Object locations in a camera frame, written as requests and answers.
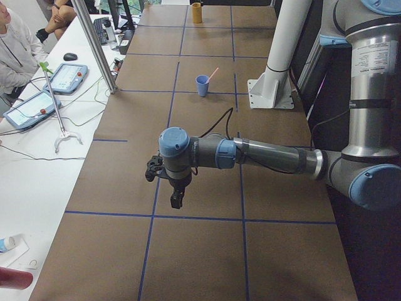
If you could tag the blue plastic cup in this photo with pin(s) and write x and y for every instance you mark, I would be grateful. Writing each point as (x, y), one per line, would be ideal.
(202, 84)

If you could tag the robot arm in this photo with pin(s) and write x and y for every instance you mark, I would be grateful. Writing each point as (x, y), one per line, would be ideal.
(366, 166)

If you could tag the white bottle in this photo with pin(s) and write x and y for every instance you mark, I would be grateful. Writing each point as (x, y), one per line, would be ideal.
(14, 244)

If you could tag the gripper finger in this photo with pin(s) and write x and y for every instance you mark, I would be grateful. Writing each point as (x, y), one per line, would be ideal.
(176, 198)

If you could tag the reacher grabber tool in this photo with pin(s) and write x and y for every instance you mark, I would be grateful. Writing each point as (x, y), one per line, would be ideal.
(65, 135)

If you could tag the teach pendant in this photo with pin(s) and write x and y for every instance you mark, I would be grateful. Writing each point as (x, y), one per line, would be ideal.
(31, 111)
(66, 78)

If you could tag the yellow bamboo cup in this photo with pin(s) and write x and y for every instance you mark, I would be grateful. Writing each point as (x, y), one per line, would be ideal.
(197, 13)

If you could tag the seated person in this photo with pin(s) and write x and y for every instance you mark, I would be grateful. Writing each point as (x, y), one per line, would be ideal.
(21, 53)

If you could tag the upper teach pendant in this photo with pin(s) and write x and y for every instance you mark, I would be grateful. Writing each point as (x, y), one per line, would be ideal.
(66, 78)

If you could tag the black computer mouse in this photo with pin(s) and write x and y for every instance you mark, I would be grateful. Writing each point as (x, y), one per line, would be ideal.
(70, 57)

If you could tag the red cylinder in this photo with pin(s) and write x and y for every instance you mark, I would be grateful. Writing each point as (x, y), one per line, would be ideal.
(15, 279)

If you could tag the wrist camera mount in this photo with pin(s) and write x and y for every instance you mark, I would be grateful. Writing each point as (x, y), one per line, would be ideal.
(155, 168)

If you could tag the black keyboard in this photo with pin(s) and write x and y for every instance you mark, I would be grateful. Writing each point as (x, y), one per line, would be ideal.
(102, 28)

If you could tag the white pedestal column base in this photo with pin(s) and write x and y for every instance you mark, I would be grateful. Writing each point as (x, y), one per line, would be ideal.
(272, 90)

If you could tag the aluminium frame post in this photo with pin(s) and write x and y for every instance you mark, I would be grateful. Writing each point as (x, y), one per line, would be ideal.
(90, 33)

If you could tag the lower teach pendant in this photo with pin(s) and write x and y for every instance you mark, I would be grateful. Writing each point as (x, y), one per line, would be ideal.
(31, 111)

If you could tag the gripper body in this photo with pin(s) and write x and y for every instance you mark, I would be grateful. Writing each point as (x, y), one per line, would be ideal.
(178, 184)

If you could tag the pink chopstick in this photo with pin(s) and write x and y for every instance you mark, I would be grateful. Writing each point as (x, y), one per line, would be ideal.
(211, 76)

